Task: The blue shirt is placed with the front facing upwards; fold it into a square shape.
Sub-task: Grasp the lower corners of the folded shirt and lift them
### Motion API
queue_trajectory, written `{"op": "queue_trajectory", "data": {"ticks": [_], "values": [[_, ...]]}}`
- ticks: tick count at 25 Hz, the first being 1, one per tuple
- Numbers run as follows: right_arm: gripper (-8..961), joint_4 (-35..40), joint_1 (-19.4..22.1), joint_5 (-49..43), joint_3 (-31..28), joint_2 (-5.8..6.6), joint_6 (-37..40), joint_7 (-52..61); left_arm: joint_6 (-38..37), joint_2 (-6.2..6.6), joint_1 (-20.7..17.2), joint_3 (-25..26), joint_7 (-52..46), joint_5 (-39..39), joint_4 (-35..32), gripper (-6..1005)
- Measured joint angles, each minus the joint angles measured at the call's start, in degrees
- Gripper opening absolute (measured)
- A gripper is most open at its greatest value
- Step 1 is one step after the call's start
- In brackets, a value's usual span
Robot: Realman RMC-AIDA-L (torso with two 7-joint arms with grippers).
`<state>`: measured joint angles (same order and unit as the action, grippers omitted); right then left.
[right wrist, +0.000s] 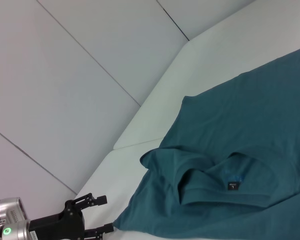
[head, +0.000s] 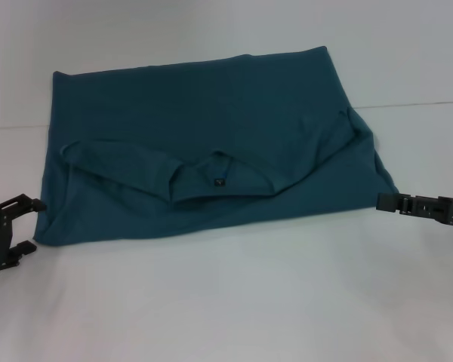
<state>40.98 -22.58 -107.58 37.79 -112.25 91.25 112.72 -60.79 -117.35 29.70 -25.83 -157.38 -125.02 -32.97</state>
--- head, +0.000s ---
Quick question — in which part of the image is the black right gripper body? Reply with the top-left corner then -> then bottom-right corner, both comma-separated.
399,194 -> 453,228

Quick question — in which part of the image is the blue t-shirt with FREE print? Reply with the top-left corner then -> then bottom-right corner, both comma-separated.
32,44 -> 401,248

